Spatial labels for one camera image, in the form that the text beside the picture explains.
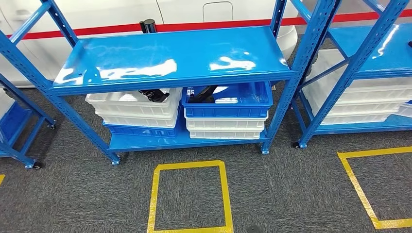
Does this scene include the yellow floor tape marking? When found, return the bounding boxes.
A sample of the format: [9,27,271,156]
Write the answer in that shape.
[147,160,234,233]
[337,146,412,230]

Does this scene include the white plastic crate stack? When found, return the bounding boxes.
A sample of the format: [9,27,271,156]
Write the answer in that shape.
[302,48,412,126]

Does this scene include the red barrier belt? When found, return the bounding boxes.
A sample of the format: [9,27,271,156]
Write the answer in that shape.
[6,9,412,41]

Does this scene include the white plastic tray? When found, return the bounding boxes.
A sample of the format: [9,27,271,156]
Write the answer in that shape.
[85,87,183,119]
[95,111,179,129]
[394,102,412,118]

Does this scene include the black stanchion post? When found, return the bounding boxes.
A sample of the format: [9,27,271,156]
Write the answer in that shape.
[139,18,157,34]

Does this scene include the black plastic part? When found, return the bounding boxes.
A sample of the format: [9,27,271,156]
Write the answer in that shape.
[138,89,170,103]
[188,85,220,104]

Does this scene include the white car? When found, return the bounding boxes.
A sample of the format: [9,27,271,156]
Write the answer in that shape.
[0,0,298,88]

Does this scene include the blue metal shelf rack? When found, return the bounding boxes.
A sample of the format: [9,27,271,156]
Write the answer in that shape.
[290,0,412,149]
[0,0,342,166]
[0,74,57,170]

